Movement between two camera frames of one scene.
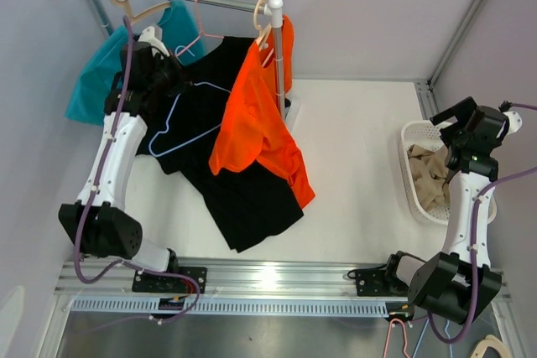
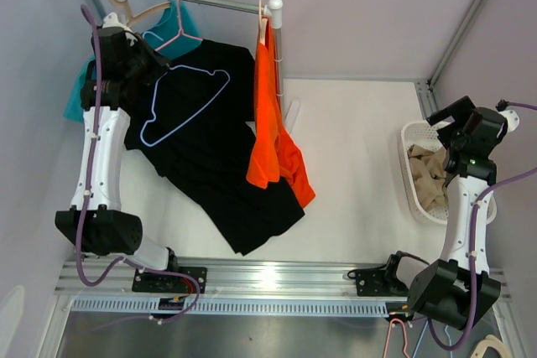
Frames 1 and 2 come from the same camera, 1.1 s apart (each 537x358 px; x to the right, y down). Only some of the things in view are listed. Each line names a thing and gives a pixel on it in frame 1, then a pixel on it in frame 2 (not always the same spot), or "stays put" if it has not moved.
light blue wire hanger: [169, 115] -> [156, 98]
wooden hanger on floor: [490, 340] stays put
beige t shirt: [430, 169] stays put
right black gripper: [461, 111] stays put
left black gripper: [181, 80] -> [159, 64]
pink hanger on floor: [388, 335] stays put
